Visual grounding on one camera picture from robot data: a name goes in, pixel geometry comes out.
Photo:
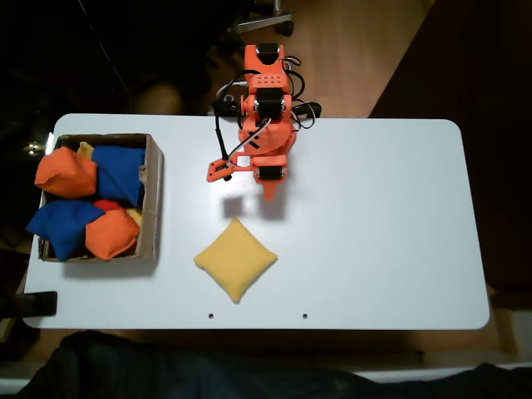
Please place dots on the large yellow bean bag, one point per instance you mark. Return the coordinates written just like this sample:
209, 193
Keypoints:
234, 259

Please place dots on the cardboard box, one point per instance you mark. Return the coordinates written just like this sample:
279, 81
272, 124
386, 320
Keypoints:
151, 199

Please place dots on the small yellow bean bag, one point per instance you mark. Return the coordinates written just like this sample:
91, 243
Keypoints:
135, 215
84, 149

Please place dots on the blue bean bag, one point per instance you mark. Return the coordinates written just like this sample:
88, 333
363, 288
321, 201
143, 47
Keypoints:
116, 174
58, 226

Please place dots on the red bean bag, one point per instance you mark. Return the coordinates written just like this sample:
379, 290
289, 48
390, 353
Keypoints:
107, 204

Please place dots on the orange bean bag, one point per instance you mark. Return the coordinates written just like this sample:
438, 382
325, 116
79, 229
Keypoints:
110, 234
66, 172

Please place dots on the office chair base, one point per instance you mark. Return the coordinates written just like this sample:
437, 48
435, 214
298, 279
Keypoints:
266, 21

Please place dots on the person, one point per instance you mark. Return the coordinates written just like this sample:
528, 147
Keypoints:
166, 374

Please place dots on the black table clamp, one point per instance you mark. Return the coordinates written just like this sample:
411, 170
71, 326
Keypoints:
39, 303

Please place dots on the orange camera mount with board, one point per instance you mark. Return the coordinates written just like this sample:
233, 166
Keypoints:
216, 170

